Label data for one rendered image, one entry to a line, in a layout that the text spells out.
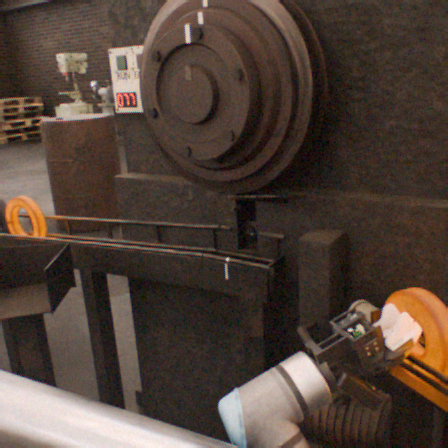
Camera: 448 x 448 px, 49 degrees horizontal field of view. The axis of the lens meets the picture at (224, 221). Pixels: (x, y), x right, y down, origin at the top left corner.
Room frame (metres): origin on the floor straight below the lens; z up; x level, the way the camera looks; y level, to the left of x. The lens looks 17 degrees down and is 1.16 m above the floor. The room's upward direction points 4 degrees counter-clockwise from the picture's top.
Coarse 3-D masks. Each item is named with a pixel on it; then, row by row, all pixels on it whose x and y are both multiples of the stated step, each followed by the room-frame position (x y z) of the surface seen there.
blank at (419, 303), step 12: (408, 288) 0.78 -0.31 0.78; (420, 288) 0.77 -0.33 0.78; (396, 300) 0.78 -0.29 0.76; (408, 300) 0.75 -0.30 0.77; (420, 300) 0.73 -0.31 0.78; (432, 300) 0.73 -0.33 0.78; (408, 312) 0.75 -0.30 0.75; (420, 312) 0.73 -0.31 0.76; (432, 312) 0.70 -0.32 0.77; (444, 312) 0.71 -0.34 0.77; (420, 324) 0.72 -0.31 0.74; (432, 324) 0.70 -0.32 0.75; (444, 324) 0.69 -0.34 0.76; (432, 336) 0.70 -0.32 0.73; (444, 336) 0.68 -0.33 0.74; (420, 348) 0.75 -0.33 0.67; (432, 348) 0.70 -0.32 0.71; (444, 348) 0.67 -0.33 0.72; (432, 360) 0.69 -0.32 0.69; (444, 360) 0.67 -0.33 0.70; (408, 372) 0.75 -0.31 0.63; (444, 372) 0.68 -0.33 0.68
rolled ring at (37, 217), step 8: (16, 200) 1.69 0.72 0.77; (24, 200) 1.67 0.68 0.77; (32, 200) 1.68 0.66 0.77; (8, 208) 1.72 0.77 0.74; (16, 208) 1.72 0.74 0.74; (24, 208) 1.67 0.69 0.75; (32, 208) 1.65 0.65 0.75; (8, 216) 1.73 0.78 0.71; (16, 216) 1.74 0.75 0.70; (32, 216) 1.65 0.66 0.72; (40, 216) 1.65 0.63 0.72; (8, 224) 1.73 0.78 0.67; (16, 224) 1.73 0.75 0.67; (40, 224) 1.64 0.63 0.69; (16, 232) 1.71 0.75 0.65; (24, 232) 1.73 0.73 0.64; (40, 232) 1.64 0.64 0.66
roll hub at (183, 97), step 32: (224, 32) 1.04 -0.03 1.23; (160, 64) 1.12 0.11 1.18; (192, 64) 1.08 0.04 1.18; (224, 64) 1.03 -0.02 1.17; (160, 96) 1.14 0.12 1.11; (192, 96) 1.06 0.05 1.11; (224, 96) 1.04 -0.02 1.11; (256, 96) 1.01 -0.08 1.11; (160, 128) 1.13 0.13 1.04; (192, 128) 1.09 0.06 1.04; (224, 128) 1.04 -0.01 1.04
